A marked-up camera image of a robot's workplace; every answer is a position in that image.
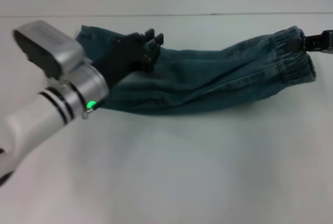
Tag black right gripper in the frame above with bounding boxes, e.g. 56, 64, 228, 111
289, 29, 333, 54

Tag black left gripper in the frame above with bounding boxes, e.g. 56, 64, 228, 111
92, 28, 164, 89

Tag blue denim shorts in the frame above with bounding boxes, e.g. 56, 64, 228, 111
74, 24, 317, 116

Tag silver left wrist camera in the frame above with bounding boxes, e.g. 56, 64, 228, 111
12, 20, 86, 79

